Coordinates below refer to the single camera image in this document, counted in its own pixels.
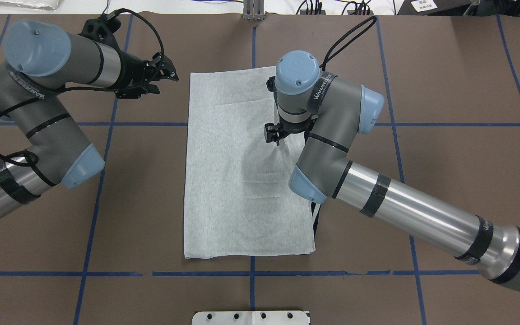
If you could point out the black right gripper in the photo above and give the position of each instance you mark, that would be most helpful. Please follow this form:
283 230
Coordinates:
292 127

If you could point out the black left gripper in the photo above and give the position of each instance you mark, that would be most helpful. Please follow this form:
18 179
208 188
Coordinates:
130 69

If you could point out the grey cartoon print t-shirt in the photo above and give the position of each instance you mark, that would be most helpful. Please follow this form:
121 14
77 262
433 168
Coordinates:
237 199

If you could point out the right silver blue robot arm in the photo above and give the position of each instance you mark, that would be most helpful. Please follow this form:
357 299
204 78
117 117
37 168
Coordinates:
333 111

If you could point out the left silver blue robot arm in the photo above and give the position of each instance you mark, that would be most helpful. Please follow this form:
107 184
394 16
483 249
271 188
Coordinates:
41 145

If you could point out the clear plastic bag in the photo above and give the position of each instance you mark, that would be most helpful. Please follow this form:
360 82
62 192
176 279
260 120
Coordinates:
32 4

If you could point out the aluminium frame post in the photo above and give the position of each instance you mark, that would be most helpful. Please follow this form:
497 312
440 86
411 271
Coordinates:
253 10

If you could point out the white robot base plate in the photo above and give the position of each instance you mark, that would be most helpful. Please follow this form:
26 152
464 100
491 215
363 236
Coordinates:
282 317

